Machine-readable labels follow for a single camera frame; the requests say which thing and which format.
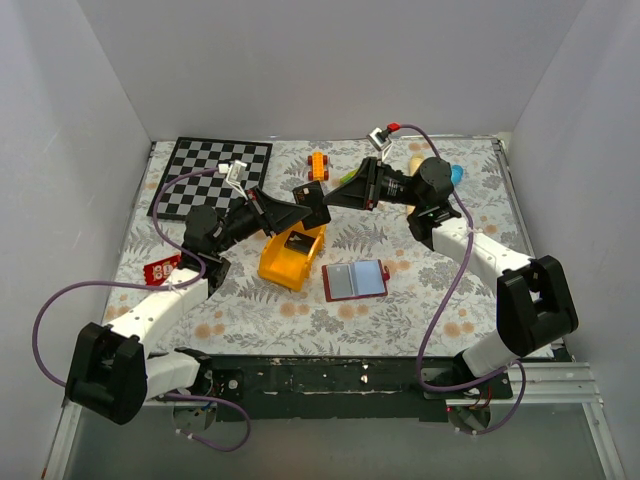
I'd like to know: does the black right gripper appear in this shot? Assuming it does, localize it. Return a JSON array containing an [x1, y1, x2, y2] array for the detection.
[[321, 157, 424, 212]]

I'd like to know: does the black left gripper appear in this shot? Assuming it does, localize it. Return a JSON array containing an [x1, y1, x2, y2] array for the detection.
[[214, 186, 312, 255]]

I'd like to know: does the black block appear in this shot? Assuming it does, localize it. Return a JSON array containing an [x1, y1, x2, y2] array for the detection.
[[284, 231, 316, 255]]

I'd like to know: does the yellow plastic bin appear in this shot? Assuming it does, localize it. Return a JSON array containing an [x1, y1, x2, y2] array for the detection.
[[258, 222, 327, 291]]

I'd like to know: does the red leather card holder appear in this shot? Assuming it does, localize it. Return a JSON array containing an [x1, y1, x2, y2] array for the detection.
[[322, 260, 390, 302]]

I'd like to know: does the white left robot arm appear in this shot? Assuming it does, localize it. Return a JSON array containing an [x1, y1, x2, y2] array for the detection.
[[65, 188, 312, 425]]

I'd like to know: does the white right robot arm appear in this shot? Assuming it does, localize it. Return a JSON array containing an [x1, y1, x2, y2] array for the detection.
[[324, 157, 579, 398]]

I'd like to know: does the colourful toy block house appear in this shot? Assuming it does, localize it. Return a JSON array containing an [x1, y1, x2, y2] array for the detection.
[[339, 170, 357, 185]]

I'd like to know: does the orange toy car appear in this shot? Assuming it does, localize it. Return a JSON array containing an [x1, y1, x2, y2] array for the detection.
[[307, 151, 329, 181]]

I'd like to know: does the cream toy microphone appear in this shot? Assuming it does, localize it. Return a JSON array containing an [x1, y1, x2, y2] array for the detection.
[[406, 154, 425, 215]]

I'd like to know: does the black white chessboard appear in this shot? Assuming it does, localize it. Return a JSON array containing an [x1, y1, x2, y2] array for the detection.
[[151, 137, 272, 221]]

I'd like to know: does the blue toy microphone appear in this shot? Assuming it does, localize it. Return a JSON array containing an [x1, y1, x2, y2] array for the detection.
[[451, 165, 464, 186]]

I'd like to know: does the floral table mat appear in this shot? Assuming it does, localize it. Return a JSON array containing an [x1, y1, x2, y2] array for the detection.
[[116, 137, 531, 356]]

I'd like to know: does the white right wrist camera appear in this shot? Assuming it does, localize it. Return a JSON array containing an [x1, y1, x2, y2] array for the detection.
[[367, 127, 393, 162]]

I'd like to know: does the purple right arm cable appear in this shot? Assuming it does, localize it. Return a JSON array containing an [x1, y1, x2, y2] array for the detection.
[[387, 122, 527, 435]]

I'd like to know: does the black front table rail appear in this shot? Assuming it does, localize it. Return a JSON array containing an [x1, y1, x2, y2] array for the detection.
[[87, 352, 574, 424]]

